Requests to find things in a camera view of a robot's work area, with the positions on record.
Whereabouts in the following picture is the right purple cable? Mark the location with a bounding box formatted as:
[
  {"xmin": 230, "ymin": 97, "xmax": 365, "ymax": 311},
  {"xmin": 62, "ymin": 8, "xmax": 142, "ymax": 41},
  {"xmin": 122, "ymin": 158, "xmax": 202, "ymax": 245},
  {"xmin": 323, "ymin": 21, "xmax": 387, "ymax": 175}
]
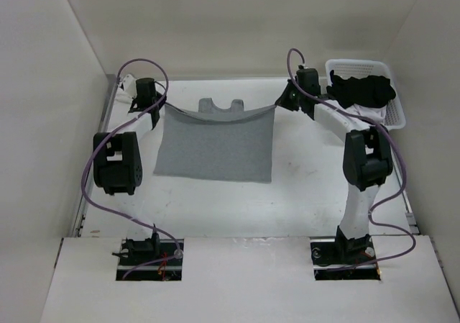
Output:
[{"xmin": 286, "ymin": 48, "xmax": 418, "ymax": 270}]

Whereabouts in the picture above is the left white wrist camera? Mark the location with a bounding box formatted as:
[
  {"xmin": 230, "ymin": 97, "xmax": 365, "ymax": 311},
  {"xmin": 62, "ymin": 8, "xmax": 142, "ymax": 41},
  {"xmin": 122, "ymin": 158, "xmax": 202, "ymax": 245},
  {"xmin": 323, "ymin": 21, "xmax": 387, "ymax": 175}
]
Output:
[{"xmin": 119, "ymin": 73, "xmax": 137, "ymax": 96}]

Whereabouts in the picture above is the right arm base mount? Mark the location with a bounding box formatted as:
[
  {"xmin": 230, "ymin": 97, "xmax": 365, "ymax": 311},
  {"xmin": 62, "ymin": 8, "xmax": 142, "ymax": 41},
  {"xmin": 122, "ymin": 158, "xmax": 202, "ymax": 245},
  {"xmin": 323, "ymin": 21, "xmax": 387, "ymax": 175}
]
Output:
[{"xmin": 310, "ymin": 228, "xmax": 381, "ymax": 281}]

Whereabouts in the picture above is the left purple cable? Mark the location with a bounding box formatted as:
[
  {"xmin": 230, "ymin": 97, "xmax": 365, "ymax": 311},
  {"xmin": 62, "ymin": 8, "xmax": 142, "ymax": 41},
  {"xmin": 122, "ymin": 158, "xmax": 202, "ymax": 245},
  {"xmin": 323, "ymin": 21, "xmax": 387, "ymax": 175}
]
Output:
[{"xmin": 80, "ymin": 58, "xmax": 180, "ymax": 280}]

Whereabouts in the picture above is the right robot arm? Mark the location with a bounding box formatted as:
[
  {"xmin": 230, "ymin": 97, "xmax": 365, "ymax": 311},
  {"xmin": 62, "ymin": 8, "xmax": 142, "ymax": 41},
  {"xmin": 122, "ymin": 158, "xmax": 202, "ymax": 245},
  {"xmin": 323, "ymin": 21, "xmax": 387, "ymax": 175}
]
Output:
[{"xmin": 275, "ymin": 65, "xmax": 393, "ymax": 263}]

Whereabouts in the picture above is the black tank top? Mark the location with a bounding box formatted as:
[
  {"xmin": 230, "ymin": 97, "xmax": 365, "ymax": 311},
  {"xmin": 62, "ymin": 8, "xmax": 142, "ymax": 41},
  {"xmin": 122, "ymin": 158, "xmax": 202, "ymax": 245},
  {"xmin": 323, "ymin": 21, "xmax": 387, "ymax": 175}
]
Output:
[{"xmin": 326, "ymin": 70, "xmax": 396, "ymax": 109}]

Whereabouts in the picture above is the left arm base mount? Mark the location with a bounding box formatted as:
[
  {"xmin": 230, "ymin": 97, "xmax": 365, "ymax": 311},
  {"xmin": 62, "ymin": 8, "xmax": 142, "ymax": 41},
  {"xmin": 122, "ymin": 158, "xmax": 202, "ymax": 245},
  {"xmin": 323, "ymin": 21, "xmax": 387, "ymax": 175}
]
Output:
[{"xmin": 112, "ymin": 232, "xmax": 184, "ymax": 282}]

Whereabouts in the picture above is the purple cable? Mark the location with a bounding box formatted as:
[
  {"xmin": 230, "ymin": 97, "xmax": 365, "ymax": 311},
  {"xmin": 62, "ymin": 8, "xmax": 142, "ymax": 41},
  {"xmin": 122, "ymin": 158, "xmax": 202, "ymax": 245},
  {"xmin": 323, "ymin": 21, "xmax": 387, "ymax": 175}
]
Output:
[
  {"xmin": 286, "ymin": 48, "xmax": 418, "ymax": 270},
  {"xmin": 80, "ymin": 58, "xmax": 180, "ymax": 280}
]

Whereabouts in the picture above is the white tank top in basket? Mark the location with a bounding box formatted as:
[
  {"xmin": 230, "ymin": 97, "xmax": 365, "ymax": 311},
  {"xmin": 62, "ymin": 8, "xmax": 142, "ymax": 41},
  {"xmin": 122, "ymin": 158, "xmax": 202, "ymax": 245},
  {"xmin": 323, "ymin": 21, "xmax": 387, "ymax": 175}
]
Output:
[{"xmin": 346, "ymin": 104, "xmax": 387, "ymax": 124}]

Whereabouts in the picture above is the grey tank top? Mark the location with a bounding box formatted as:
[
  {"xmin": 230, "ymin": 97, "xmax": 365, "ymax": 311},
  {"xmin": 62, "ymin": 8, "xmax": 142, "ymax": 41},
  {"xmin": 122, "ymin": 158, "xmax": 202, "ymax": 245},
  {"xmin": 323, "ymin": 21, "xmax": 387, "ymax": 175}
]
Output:
[{"xmin": 154, "ymin": 98, "xmax": 275, "ymax": 183}]

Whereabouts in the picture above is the white plastic laundry basket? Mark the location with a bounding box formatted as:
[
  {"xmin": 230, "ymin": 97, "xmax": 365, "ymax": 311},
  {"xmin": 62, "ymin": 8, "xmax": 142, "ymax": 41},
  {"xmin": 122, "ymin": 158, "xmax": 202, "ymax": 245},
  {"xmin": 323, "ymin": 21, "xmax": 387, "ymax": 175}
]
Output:
[{"xmin": 325, "ymin": 59, "xmax": 406, "ymax": 130}]

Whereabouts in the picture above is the folded white tank top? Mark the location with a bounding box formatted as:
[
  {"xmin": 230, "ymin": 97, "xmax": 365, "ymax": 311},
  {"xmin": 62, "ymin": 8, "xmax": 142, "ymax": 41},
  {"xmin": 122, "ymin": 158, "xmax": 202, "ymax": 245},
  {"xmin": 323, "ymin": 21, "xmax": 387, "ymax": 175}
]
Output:
[{"xmin": 115, "ymin": 81, "xmax": 137, "ymax": 104}]

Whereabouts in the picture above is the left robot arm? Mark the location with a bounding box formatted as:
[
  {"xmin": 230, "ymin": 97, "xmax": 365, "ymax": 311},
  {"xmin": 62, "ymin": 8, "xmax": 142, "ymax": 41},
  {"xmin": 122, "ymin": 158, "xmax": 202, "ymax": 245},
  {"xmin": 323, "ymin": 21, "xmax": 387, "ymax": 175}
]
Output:
[{"xmin": 91, "ymin": 78, "xmax": 165, "ymax": 222}]

